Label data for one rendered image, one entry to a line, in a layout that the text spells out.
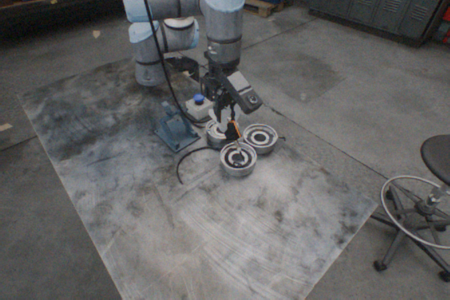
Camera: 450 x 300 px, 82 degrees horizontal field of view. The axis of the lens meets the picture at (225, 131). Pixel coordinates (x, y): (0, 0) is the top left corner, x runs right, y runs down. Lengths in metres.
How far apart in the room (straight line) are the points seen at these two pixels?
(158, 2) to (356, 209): 0.68
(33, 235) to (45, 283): 0.31
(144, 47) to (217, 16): 0.59
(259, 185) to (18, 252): 1.44
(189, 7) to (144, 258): 0.56
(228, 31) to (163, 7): 0.15
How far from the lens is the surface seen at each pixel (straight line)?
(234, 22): 0.54
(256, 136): 0.85
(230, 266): 0.64
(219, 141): 0.82
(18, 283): 1.78
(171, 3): 0.60
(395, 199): 1.84
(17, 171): 2.27
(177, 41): 1.10
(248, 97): 0.57
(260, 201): 0.72
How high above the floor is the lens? 1.41
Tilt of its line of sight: 43 degrees down
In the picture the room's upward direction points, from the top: straight up
